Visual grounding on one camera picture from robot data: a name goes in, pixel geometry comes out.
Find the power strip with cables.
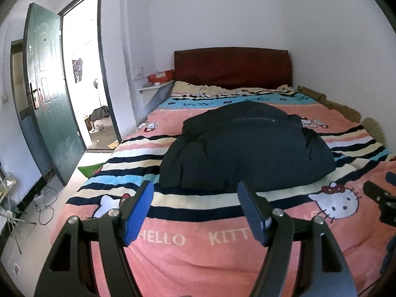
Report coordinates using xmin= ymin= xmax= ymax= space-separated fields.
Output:
xmin=32 ymin=166 xmax=60 ymax=227

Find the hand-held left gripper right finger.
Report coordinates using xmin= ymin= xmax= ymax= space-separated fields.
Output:
xmin=238 ymin=181 xmax=361 ymax=297

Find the dark red headboard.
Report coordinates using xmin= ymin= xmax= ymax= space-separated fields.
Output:
xmin=174 ymin=47 xmax=293 ymax=90

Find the dark wall poster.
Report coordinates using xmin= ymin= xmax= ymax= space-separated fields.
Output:
xmin=71 ymin=57 xmax=84 ymax=85

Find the green plastic dustpan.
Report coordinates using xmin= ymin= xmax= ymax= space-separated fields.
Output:
xmin=77 ymin=162 xmax=104 ymax=179

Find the dark green door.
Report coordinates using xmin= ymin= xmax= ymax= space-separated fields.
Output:
xmin=23 ymin=2 xmax=86 ymax=186

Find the grey shelf bracket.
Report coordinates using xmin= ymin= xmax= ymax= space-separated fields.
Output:
xmin=148 ymin=84 xmax=174 ymax=113

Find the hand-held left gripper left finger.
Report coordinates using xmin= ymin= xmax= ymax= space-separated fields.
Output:
xmin=34 ymin=180 xmax=154 ymax=297

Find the black hooded puffer jacket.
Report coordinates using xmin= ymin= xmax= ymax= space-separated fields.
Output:
xmin=159 ymin=101 xmax=337 ymax=192

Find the striped cartoon printed blanket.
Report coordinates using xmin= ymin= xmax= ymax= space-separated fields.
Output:
xmin=51 ymin=80 xmax=396 ymax=297

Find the white metal stand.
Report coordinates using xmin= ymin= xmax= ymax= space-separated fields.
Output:
xmin=0 ymin=209 xmax=37 ymax=256

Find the brown cardboard sheet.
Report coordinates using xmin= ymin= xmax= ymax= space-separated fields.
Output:
xmin=296 ymin=85 xmax=362 ymax=124

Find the white wall shelf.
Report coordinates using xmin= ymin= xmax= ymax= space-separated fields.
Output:
xmin=139 ymin=80 xmax=174 ymax=93

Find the beige woven fan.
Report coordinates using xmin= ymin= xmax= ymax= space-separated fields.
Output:
xmin=361 ymin=118 xmax=387 ymax=147

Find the black door frame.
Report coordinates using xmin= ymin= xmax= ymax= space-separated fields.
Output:
xmin=59 ymin=0 xmax=123 ymax=152

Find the red cardboard box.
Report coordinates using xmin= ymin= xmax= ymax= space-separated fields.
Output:
xmin=148 ymin=70 xmax=174 ymax=83

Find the metal door lock handle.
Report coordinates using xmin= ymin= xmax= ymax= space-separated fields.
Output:
xmin=30 ymin=81 xmax=41 ymax=109

